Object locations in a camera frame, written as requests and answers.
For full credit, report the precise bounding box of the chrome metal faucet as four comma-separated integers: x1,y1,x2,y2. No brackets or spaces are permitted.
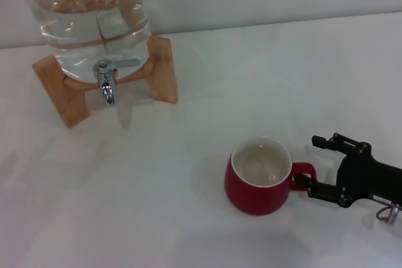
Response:
92,57,141,107

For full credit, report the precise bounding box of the clear glass water dispenser jar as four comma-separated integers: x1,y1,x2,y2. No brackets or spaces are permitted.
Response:
26,0,151,82

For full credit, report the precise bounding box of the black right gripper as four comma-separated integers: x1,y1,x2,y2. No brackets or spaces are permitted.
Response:
293,132,402,210

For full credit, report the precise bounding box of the grey cable with metal connector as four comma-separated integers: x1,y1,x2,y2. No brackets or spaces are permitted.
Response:
375,202,402,225

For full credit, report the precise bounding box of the light wooden dispenser stand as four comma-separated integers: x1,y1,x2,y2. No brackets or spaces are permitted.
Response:
31,34,178,129

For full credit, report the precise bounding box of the red ceramic cup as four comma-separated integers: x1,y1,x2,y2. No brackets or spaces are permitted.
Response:
224,136,318,217

